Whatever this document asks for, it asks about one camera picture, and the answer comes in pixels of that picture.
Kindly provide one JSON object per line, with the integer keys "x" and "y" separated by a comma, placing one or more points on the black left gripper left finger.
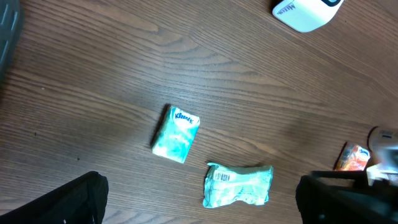
{"x": 82, "y": 200}

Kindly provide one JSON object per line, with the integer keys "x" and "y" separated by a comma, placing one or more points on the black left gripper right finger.
{"x": 317, "y": 202}

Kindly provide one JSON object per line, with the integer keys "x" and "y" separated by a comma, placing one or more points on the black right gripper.
{"x": 380, "y": 189}

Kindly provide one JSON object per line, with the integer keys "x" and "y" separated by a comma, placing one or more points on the orange tissue packet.
{"x": 353, "y": 157}

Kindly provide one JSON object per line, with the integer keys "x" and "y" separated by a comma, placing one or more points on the green lidded jar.
{"x": 383, "y": 143}

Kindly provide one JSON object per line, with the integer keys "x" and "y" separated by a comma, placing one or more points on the light green wipes packet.
{"x": 225, "y": 185}

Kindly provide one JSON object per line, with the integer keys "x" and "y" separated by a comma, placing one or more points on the green Kleenex tissue pack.
{"x": 176, "y": 134}

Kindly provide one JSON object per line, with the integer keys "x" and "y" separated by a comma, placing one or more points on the white barcode scanner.
{"x": 306, "y": 15}

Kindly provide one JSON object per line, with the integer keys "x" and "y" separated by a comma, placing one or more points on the grey plastic shopping basket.
{"x": 12, "y": 21}

